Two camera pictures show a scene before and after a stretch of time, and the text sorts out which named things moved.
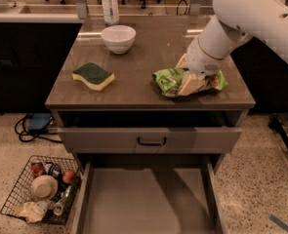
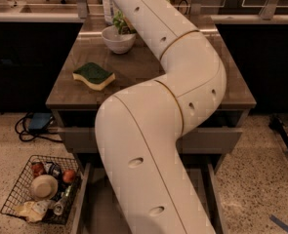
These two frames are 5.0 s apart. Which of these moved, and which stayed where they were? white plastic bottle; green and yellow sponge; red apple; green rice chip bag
Moved: green rice chip bag
Stayed: white plastic bottle; red apple; green and yellow sponge
